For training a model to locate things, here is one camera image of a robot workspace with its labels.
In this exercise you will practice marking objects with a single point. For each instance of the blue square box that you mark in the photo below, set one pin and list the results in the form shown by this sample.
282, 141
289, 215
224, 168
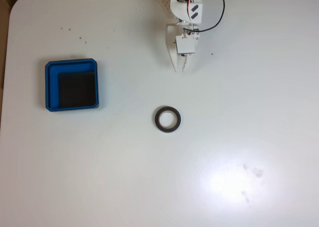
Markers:
51, 87

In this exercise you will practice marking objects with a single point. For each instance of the black liner pad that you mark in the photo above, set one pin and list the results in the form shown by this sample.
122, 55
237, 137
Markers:
77, 89

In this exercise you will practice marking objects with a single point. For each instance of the black tape roll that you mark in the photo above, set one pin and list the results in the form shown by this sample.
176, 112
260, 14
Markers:
155, 119

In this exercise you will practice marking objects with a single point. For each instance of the white square camera box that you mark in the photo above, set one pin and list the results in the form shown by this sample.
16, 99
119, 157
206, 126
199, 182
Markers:
185, 44

